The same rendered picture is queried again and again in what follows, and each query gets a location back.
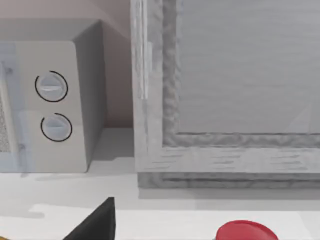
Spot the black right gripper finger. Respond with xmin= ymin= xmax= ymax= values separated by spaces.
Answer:
xmin=62 ymin=196 xmax=117 ymax=240

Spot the smaller microwave knob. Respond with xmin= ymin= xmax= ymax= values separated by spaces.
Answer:
xmin=40 ymin=112 xmax=73 ymax=142

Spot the pale microwave oven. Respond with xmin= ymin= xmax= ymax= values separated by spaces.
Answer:
xmin=0 ymin=19 xmax=109 ymax=174

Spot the larger microwave knob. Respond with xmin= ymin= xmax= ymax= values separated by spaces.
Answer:
xmin=34 ymin=70 xmax=69 ymax=103

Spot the red round object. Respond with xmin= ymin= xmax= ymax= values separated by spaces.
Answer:
xmin=215 ymin=219 xmax=280 ymax=240

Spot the grey cabinet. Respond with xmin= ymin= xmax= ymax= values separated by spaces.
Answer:
xmin=129 ymin=0 xmax=320 ymax=192

